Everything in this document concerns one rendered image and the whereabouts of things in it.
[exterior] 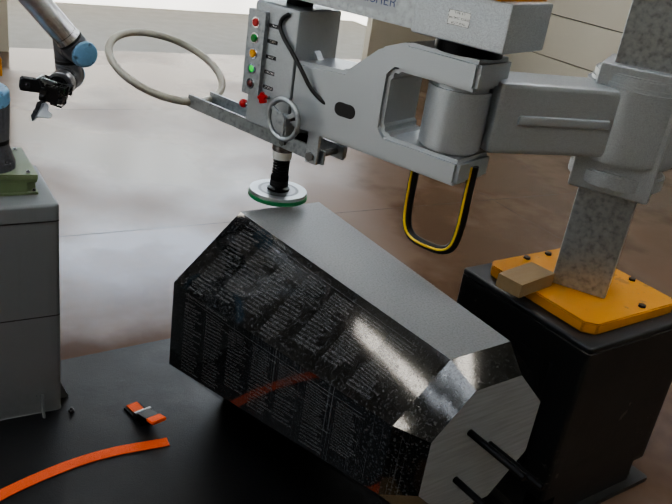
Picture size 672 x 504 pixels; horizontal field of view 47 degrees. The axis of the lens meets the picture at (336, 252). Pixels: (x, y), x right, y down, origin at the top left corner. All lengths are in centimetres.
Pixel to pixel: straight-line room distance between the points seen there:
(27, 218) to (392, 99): 125
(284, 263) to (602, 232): 107
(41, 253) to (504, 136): 157
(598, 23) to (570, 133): 725
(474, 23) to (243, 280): 110
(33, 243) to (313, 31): 117
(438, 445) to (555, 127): 102
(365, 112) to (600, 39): 738
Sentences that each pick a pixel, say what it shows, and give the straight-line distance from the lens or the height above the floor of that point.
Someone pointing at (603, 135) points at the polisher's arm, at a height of 135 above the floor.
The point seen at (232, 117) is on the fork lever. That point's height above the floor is 112.
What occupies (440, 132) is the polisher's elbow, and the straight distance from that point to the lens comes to 229.
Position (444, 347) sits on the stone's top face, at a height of 84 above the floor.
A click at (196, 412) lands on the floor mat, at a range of 312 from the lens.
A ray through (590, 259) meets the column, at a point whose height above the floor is 91.
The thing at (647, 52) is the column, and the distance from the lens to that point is 261.
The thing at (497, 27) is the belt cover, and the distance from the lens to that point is 215.
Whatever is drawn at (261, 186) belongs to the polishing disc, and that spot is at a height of 90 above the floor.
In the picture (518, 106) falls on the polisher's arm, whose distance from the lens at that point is 236.
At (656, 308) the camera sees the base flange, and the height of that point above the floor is 78.
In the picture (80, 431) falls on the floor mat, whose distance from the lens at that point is 303.
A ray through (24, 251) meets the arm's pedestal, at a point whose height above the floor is 69.
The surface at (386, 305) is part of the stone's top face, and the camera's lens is 227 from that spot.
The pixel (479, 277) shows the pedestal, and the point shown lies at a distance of 283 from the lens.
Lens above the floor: 190
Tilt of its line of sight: 24 degrees down
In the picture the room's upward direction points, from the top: 9 degrees clockwise
